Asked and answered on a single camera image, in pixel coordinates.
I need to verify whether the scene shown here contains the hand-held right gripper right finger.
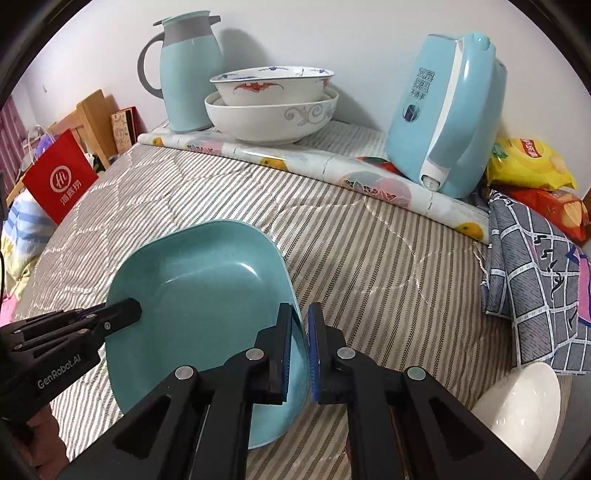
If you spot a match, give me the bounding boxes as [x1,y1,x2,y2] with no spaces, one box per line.
[307,302,541,480]

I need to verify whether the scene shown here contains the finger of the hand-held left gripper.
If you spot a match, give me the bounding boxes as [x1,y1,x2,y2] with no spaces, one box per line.
[0,298,142,370]

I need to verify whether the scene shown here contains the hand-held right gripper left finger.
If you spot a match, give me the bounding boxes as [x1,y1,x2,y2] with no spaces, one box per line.
[58,302,305,480]

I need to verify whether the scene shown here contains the teal square plate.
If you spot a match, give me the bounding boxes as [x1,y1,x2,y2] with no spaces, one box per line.
[105,220,311,449]

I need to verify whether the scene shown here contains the grey striped quilt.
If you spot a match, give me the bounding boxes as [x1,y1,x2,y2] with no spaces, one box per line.
[14,121,525,480]

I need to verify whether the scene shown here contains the yellow floral bedding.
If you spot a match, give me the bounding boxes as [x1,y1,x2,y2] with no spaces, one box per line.
[0,226,42,296]

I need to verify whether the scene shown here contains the blue striped pillow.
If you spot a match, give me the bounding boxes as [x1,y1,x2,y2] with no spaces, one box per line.
[4,189,49,232]

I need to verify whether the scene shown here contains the red paper bag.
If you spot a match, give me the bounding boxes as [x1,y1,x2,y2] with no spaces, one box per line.
[23,128,100,226]

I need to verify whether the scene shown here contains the brown patterned box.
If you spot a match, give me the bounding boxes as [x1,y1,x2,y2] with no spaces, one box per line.
[110,106,139,154]

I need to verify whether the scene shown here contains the rolled fruit-print tablecloth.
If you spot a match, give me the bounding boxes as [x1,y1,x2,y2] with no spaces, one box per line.
[137,129,491,243]

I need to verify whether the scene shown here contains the purple plastic bag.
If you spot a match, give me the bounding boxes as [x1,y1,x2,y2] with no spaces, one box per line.
[25,124,63,161]

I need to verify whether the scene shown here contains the wooden chair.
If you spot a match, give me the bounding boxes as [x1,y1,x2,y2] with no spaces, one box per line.
[48,90,118,171]

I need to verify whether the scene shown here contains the pink striped curtain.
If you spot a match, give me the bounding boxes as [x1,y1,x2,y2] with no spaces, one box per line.
[0,99,26,185]

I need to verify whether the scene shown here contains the plain white bowl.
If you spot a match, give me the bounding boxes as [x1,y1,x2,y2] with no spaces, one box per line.
[471,362,561,472]

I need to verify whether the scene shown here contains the grey checked cloth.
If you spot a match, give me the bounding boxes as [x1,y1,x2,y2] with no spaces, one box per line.
[480,189,591,377]

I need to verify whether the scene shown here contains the large white bowl grey scrolls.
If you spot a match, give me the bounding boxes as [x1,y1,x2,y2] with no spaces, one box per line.
[204,88,340,145]

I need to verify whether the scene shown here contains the teal thermos jug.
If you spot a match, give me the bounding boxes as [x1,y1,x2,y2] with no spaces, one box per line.
[137,11,225,134]

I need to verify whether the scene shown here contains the white bowl red bat print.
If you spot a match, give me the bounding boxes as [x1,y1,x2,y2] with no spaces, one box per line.
[209,65,335,108]

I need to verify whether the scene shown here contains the light blue electric kettle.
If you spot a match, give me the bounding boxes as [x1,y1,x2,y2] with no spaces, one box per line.
[385,32,509,199]

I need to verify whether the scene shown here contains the red chip bag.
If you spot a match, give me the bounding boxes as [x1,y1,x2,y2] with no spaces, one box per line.
[489,187,591,247]

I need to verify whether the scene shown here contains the yellow chip bag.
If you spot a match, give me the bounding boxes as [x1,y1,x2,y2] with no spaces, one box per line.
[487,137,578,191]

